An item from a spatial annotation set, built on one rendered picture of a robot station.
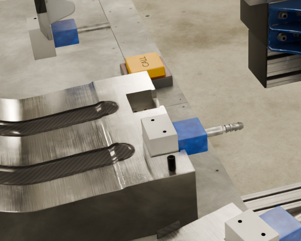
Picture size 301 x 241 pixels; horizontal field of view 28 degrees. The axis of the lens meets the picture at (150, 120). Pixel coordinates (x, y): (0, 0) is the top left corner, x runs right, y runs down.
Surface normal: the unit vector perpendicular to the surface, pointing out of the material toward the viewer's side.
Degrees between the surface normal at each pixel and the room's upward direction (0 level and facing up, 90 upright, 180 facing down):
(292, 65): 90
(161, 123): 0
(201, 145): 90
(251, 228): 0
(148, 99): 90
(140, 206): 90
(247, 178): 0
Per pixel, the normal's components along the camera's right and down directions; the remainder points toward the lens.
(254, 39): -0.97, 0.21
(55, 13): 0.21, 0.37
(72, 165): -0.09, -0.73
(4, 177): 0.30, -0.82
